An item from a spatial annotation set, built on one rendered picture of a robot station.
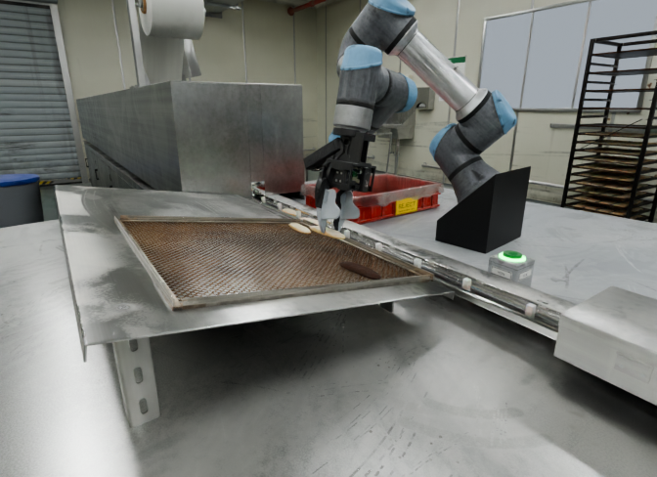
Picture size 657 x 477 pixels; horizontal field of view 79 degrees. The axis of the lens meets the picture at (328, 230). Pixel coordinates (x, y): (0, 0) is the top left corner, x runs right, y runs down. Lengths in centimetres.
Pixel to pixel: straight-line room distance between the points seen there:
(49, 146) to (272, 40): 441
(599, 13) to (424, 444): 533
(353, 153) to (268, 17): 817
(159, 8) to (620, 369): 211
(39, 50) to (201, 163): 635
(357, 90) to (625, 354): 59
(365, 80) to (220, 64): 761
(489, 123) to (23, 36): 721
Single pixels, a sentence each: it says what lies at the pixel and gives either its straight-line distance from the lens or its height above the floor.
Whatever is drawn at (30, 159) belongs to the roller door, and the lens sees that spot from 780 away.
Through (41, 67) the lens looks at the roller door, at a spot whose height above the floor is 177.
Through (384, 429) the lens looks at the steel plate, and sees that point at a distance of 58.
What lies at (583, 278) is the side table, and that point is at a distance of 116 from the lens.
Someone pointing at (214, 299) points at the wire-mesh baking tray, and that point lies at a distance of 56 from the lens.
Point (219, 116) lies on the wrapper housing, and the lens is 159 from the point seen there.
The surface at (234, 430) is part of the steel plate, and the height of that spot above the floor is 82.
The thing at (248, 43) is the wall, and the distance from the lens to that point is 863.
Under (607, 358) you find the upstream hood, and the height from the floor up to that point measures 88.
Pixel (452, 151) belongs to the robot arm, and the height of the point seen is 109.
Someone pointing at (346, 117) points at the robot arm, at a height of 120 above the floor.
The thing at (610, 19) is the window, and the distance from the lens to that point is 558.
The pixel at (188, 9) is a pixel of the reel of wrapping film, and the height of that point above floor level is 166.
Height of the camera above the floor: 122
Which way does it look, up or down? 17 degrees down
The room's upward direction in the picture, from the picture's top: straight up
